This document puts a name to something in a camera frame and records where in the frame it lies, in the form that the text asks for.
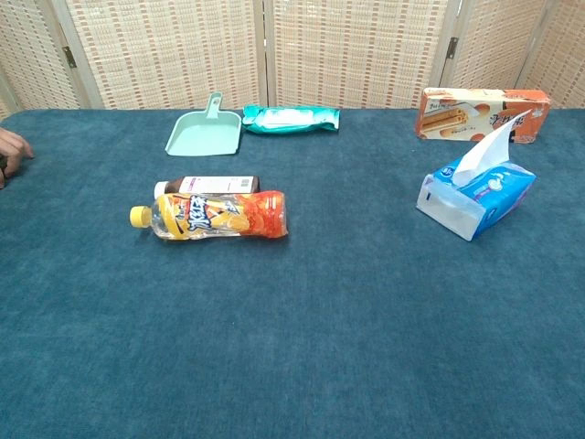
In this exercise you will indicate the mint green plastic dustpan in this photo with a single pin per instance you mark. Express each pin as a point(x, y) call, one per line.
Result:
point(201, 137)

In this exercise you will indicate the woven folding screen panel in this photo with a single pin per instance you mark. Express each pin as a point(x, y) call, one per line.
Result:
point(169, 50)
point(493, 41)
point(566, 46)
point(32, 50)
point(356, 50)

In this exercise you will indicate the teal table cloth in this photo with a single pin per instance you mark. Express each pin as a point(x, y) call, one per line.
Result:
point(292, 320)

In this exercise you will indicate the bare human hand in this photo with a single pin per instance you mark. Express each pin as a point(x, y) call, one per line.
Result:
point(11, 151)

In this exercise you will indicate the blue tissue pack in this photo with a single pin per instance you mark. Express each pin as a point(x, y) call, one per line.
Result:
point(498, 201)

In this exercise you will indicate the white tissue sheet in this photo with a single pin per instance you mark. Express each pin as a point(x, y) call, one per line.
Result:
point(489, 146)

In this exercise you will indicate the brown medicine bottle white cap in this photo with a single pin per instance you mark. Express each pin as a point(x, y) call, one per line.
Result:
point(210, 184)

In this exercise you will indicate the metal screen hinge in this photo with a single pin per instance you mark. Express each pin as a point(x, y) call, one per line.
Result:
point(452, 46)
point(69, 57)

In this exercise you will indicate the orange drink bottle yellow cap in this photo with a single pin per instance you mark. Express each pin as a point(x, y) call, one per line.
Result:
point(219, 215)

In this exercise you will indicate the teal wet wipes pack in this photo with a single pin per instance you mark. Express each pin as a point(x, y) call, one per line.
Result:
point(292, 120)

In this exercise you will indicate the orange biscuit box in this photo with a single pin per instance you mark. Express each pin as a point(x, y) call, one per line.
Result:
point(448, 119)

